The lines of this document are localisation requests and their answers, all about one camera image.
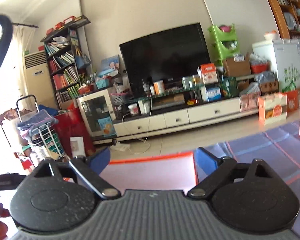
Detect black bookshelf with books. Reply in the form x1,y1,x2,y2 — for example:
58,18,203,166
41,15,90,109

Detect orange white gift box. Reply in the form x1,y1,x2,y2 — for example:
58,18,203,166
258,93,287,125

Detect white glass door cabinet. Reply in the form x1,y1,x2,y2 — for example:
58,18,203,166
77,87,116,138

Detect white power strip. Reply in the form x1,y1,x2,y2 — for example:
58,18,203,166
110,141,130,152

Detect black flat screen television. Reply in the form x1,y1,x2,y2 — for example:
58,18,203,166
119,23,211,97

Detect green stacked plastic bins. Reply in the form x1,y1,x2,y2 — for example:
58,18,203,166
207,24,241,66

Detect blue plaid tablecloth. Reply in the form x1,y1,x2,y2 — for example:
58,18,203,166
206,121,300,236

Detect beige standing air conditioner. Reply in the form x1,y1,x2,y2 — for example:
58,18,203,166
23,50,57,108

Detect orange cardboard box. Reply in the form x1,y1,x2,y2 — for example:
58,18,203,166
100,151,198,193

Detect white tv stand cabinet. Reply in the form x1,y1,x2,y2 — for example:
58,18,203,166
114,94,258,141

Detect shopping trolley with bags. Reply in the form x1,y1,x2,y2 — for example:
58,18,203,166
16,94,66,163

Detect white chest freezer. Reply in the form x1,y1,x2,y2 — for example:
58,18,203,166
252,39,300,92

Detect wooden display shelf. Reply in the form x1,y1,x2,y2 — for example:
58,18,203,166
268,0,300,39

